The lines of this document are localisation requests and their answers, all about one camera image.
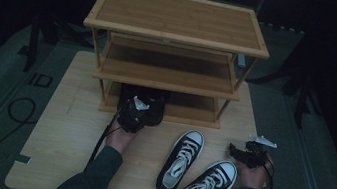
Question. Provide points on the wooden shoe rack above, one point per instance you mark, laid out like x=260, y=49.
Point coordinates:
x=172, y=58

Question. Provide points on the black metal stand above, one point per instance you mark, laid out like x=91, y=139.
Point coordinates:
x=32, y=44
x=303, y=101

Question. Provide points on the small grey box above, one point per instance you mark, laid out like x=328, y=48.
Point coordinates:
x=241, y=61

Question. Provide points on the grey tape strip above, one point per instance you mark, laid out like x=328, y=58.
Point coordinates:
x=22, y=159

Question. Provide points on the black knit shoe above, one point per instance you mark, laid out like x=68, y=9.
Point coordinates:
x=155, y=109
x=126, y=93

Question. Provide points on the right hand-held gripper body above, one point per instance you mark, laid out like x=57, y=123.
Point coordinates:
x=255, y=154

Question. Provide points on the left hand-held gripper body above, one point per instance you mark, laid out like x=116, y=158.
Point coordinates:
x=133, y=116

